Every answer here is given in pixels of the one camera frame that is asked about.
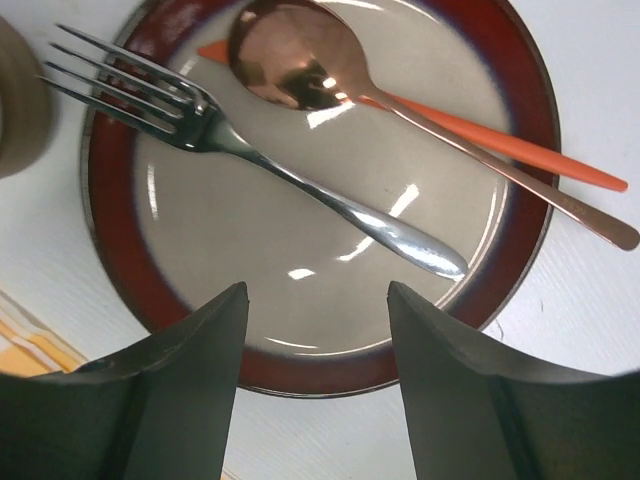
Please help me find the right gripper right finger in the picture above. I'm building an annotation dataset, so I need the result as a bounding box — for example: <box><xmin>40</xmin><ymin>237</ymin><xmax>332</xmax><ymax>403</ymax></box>
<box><xmin>387</xmin><ymin>282</ymin><xmax>639</xmax><ymax>479</ymax></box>

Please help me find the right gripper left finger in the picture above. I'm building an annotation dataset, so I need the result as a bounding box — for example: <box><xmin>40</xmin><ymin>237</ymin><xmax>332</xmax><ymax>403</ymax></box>
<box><xmin>1</xmin><ymin>282</ymin><xmax>249</xmax><ymax>479</ymax></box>

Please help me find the orange checkered cloth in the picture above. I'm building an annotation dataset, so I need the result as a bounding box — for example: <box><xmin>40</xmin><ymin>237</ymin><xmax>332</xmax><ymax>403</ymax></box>
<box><xmin>1</xmin><ymin>292</ymin><xmax>89</xmax><ymax>377</ymax></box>

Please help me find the red rimmed ceramic plate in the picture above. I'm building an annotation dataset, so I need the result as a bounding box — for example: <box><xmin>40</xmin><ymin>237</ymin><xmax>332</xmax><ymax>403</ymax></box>
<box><xmin>83</xmin><ymin>1</ymin><xmax>551</xmax><ymax>397</ymax></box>

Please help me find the copper spoon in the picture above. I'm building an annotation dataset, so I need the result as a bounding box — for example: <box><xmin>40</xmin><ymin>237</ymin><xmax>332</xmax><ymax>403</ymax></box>
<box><xmin>227</xmin><ymin>1</ymin><xmax>639</xmax><ymax>251</ymax></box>

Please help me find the metal cup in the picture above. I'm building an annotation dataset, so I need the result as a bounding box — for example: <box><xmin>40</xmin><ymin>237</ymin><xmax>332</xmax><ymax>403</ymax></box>
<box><xmin>1</xmin><ymin>19</ymin><xmax>53</xmax><ymax>177</ymax></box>

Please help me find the silver fork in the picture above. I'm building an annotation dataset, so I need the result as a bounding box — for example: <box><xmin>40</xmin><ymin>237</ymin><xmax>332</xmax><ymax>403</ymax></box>
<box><xmin>42</xmin><ymin>23</ymin><xmax>468</xmax><ymax>281</ymax></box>

